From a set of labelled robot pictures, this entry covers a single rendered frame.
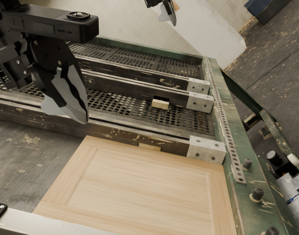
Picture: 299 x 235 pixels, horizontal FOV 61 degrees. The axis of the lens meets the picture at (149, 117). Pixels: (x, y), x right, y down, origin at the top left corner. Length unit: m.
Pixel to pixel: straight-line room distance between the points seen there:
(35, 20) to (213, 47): 4.39
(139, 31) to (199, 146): 5.52
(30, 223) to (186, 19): 4.23
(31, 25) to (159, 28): 5.82
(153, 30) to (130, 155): 5.45
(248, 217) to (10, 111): 0.83
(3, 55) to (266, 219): 0.67
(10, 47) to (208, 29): 4.31
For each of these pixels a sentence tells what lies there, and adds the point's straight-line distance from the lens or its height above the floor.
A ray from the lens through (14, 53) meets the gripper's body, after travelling 0.39.
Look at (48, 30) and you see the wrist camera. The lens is 0.35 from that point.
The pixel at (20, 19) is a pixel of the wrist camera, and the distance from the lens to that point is 0.38.
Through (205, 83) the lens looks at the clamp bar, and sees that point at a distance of 1.53.
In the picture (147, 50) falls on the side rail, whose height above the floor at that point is 1.30.
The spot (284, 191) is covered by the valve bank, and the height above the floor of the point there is 0.74.
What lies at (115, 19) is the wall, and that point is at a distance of 6.40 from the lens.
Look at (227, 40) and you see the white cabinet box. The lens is 4.65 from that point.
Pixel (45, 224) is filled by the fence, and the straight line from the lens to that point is 0.63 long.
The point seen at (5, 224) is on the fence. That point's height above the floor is 1.34.
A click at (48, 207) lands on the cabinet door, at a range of 0.68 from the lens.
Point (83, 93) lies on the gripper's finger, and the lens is 0.42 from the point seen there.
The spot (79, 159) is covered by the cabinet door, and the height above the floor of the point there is 1.29.
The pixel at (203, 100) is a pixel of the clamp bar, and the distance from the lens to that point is 1.29.
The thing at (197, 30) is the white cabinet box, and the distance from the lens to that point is 4.61.
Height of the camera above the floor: 1.35
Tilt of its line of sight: 11 degrees down
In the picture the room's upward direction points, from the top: 51 degrees counter-clockwise
